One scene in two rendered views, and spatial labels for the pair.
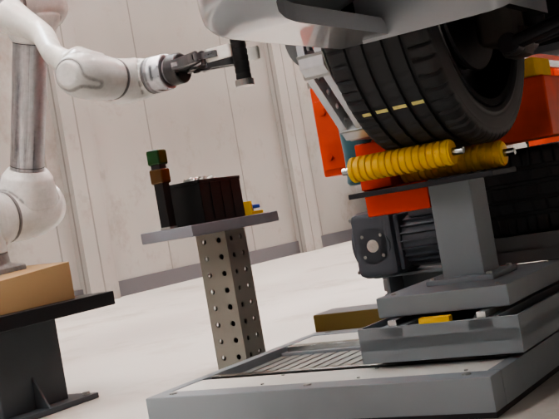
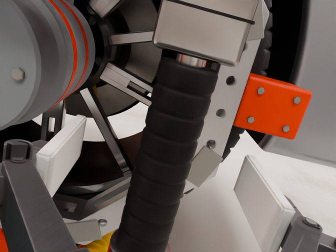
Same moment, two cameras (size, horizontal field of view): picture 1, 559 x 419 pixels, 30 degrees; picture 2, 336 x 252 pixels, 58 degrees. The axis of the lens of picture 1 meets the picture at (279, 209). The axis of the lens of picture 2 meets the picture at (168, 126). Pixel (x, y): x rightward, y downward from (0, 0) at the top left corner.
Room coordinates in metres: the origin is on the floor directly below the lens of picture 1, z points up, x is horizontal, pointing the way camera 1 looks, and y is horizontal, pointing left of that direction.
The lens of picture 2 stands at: (2.54, 0.17, 0.91)
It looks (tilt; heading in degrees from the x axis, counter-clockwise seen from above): 16 degrees down; 233
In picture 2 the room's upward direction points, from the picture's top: 15 degrees clockwise
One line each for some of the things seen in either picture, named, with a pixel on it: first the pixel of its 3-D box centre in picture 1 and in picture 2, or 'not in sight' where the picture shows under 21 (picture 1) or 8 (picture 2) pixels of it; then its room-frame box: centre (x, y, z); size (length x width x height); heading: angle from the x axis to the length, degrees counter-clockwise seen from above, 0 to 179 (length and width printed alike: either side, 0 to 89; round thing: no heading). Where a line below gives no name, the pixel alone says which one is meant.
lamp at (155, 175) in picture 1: (160, 176); not in sight; (2.73, 0.29, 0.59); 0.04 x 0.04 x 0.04; 59
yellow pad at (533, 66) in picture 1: (516, 72); not in sight; (2.79, -0.69, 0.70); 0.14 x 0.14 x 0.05; 59
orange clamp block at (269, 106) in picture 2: not in sight; (264, 103); (2.18, -0.10, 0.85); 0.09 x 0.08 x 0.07; 149
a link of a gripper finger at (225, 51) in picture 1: (218, 52); (258, 198); (2.39, 0.08, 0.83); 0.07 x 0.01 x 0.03; 59
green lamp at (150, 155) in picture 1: (156, 157); not in sight; (2.73, 0.29, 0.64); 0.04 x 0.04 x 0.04; 59
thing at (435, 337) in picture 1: (479, 318); not in sight; (2.36, -0.40, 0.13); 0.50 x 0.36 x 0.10; 149
